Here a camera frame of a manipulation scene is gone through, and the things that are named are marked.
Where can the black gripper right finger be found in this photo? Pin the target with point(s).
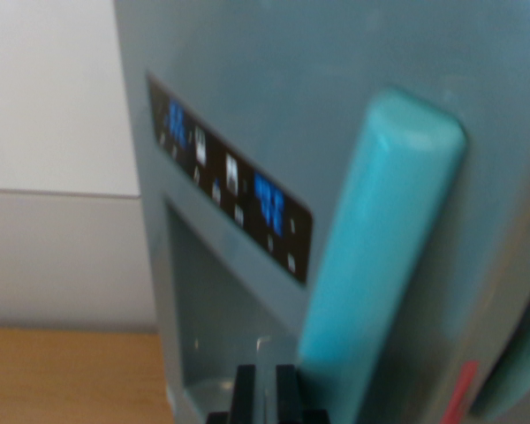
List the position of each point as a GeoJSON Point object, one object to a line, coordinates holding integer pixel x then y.
{"type": "Point", "coordinates": [287, 393]}

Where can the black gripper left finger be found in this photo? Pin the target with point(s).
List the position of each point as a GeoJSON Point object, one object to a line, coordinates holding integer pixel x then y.
{"type": "Point", "coordinates": [244, 393]}

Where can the grey fridge door with dispenser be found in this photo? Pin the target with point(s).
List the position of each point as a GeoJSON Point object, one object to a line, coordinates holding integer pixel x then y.
{"type": "Point", "coordinates": [256, 66]}

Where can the clear plastic dispenser lever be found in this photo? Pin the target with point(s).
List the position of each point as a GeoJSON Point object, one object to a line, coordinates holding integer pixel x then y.
{"type": "Point", "coordinates": [263, 349]}

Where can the red sticker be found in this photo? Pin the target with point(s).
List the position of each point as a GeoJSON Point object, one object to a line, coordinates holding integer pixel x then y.
{"type": "Point", "coordinates": [460, 393]}

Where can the black control panel blue digits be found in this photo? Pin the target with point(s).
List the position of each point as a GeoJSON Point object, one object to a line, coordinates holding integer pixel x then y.
{"type": "Point", "coordinates": [229, 181]}

